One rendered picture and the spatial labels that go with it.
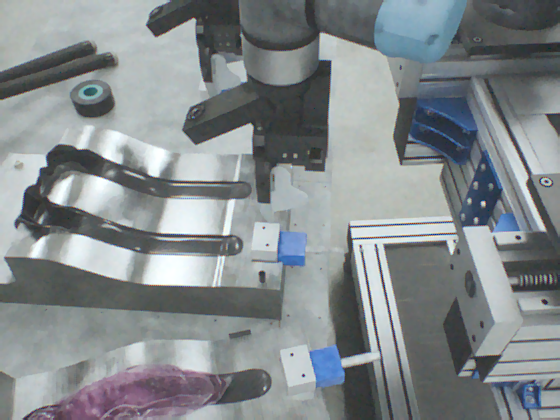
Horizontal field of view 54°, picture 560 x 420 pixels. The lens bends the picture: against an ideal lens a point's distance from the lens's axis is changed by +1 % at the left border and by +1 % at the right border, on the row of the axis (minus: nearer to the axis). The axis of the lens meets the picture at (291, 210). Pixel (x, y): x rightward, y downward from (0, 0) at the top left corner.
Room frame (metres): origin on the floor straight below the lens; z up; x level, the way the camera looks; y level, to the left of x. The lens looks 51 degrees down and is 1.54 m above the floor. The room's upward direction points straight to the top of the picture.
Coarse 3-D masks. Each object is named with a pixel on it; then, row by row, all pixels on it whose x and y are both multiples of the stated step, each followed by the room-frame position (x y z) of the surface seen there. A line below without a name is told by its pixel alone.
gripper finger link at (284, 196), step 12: (276, 168) 0.43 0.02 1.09; (276, 180) 0.42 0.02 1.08; (288, 180) 0.42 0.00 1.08; (276, 192) 0.42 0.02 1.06; (288, 192) 0.42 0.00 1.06; (300, 192) 0.42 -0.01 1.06; (264, 204) 0.41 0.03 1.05; (276, 204) 0.41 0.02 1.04; (288, 204) 0.41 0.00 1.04; (300, 204) 0.41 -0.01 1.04; (264, 216) 0.41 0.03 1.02
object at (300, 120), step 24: (264, 96) 0.42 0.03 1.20; (288, 96) 0.42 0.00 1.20; (312, 96) 0.43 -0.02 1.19; (264, 120) 0.44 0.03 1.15; (288, 120) 0.44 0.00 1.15; (312, 120) 0.43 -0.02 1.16; (264, 144) 0.42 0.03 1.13; (288, 144) 0.42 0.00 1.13; (312, 144) 0.42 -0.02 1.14; (312, 168) 0.42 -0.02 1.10
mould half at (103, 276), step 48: (96, 144) 0.63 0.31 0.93; (144, 144) 0.66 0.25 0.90; (0, 192) 0.59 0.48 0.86; (48, 192) 0.52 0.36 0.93; (96, 192) 0.53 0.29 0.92; (0, 240) 0.49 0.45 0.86; (48, 240) 0.44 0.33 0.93; (96, 240) 0.45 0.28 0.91; (0, 288) 0.41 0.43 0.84; (48, 288) 0.41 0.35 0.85; (96, 288) 0.40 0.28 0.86; (144, 288) 0.40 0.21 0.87; (192, 288) 0.39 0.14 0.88; (240, 288) 0.39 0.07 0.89
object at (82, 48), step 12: (72, 48) 1.02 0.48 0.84; (84, 48) 1.04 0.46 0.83; (96, 48) 1.06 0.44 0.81; (36, 60) 0.96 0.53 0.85; (48, 60) 0.97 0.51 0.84; (60, 60) 0.99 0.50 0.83; (72, 60) 1.01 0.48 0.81; (0, 72) 0.90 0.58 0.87; (12, 72) 0.91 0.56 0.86; (24, 72) 0.92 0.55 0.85; (36, 72) 0.94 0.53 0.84
